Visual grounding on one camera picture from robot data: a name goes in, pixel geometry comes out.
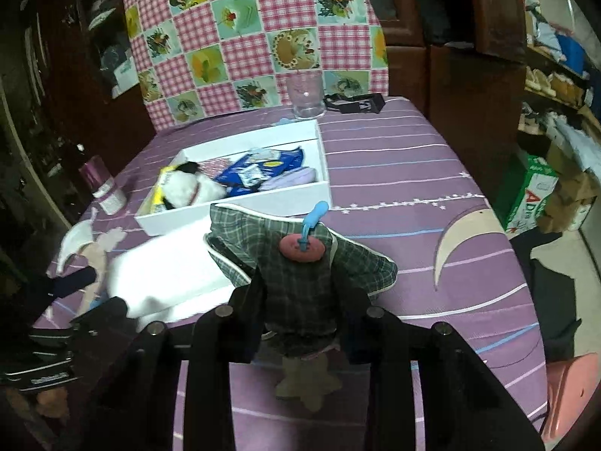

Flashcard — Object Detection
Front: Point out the green white carton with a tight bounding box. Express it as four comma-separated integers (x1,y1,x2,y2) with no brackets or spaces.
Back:
495,153,559,238

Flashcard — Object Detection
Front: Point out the lilac soft pad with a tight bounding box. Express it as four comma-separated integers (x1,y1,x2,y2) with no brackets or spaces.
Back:
263,166,320,192

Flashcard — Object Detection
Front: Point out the black and white plush toy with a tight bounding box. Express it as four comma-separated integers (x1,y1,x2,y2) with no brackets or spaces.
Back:
157,162,226,210

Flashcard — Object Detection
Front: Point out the white cardboard box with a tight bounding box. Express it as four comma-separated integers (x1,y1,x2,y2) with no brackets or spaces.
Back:
135,120,333,238

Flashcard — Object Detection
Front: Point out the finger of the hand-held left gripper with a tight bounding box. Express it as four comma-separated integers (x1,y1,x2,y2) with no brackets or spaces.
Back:
28,267,97,299
69,297,128,339

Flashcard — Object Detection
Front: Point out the checked patchwork chair cover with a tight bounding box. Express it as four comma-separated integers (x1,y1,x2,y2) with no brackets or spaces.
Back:
121,0,390,132

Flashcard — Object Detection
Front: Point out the person's left hand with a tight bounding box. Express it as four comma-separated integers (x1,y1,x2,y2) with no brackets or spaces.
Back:
35,385,69,419

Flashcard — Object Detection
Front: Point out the black cloth bag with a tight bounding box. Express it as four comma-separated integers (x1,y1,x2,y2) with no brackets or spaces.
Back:
528,244,601,362

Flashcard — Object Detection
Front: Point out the large blue eye mask packet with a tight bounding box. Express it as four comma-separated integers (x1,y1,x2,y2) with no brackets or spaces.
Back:
213,148,304,195

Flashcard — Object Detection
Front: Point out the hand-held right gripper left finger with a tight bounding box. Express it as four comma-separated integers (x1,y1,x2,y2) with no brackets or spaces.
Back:
101,270,268,451

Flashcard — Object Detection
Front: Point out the purple pump bottle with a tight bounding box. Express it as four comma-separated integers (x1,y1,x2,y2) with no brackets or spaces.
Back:
77,143,127,217

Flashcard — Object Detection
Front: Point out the pink plastic stool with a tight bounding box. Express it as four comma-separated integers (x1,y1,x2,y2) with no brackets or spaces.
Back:
540,352,601,445

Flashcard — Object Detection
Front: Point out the clear glass cup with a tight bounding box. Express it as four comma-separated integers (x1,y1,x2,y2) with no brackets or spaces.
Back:
286,73,326,120

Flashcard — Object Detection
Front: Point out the cluttered storage shelf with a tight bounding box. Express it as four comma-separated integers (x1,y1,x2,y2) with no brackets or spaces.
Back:
516,0,601,151

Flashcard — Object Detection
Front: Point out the white face mask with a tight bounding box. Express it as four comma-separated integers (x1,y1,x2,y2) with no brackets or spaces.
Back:
56,218,97,273

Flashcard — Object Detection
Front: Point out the dark wooden cabinet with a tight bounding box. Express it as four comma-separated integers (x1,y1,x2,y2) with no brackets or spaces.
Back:
0,0,156,245
376,0,527,198

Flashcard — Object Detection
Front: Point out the green plaid cloth pouch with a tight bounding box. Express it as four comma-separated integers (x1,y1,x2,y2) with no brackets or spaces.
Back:
204,201,398,358

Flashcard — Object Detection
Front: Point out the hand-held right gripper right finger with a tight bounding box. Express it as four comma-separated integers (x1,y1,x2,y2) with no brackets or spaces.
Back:
338,286,545,451

